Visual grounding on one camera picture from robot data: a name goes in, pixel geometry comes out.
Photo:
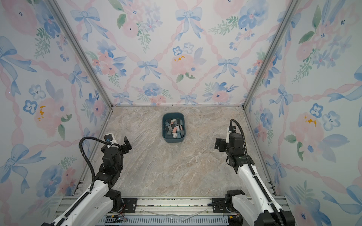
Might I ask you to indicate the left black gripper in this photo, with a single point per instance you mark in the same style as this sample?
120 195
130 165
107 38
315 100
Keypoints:
126 149

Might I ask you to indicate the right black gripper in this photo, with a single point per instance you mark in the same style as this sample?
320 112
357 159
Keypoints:
221 147

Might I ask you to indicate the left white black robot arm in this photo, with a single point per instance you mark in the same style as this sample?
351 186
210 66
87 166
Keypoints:
96 186

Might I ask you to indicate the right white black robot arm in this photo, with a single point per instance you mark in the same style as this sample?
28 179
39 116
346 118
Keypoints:
254 180

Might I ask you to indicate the dark teal storage box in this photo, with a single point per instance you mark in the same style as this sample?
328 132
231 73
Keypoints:
179 120

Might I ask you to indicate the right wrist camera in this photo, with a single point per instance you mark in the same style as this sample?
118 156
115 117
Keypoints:
231 129

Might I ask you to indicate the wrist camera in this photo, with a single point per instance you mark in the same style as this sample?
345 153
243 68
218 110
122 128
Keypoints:
110 139
231 129

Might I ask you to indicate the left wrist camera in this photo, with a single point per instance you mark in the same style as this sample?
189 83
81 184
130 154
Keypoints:
110 139

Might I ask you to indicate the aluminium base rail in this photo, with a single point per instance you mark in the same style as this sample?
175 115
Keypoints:
171 206

